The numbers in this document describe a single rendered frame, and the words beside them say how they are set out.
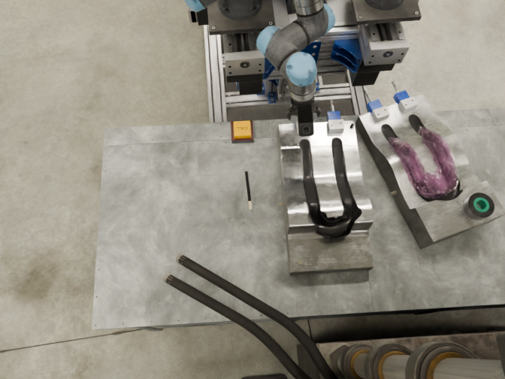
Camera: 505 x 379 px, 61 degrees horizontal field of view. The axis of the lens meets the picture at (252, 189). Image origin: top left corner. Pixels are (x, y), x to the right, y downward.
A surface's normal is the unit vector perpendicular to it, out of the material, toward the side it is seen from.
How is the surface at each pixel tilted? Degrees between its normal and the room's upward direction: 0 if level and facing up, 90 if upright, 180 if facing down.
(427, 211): 0
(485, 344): 0
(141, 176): 0
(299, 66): 11
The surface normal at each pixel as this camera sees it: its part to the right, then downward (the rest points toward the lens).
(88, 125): 0.00, -0.34
